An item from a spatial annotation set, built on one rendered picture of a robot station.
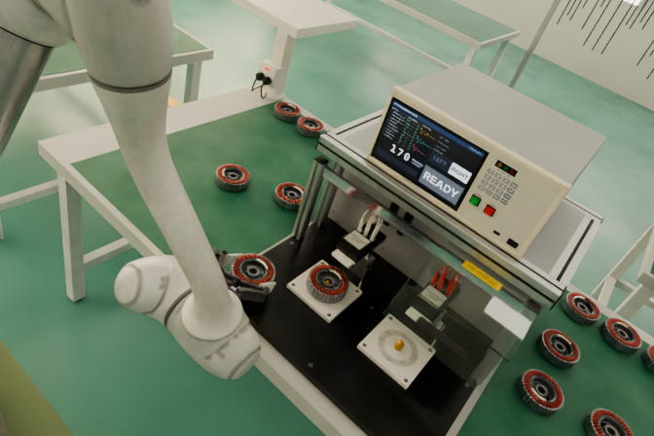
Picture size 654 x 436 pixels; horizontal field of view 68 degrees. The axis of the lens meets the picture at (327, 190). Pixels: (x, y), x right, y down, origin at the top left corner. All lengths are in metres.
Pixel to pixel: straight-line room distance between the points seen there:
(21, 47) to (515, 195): 0.91
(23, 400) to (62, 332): 1.12
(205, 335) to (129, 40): 0.48
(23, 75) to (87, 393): 1.44
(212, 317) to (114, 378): 1.23
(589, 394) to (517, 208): 0.65
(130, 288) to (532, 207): 0.80
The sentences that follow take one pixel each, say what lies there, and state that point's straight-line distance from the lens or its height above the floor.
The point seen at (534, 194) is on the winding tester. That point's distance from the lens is 1.10.
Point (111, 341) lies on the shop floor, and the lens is 2.13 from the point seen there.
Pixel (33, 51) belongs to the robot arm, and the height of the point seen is 1.43.
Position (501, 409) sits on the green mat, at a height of 0.75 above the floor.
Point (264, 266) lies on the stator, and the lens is 1.27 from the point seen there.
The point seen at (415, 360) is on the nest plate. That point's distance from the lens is 1.30.
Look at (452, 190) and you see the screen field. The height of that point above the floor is 1.17.
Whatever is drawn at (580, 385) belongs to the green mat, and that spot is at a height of 0.75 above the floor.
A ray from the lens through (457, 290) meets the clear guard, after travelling 1.08.
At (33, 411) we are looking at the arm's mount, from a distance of 1.05.
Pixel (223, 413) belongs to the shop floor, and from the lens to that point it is 1.98.
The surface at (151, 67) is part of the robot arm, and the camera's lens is 0.62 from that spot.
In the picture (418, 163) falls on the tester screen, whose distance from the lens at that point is 1.18.
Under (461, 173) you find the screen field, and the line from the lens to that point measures 1.14.
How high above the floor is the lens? 1.75
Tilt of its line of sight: 36 degrees down
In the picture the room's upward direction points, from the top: 19 degrees clockwise
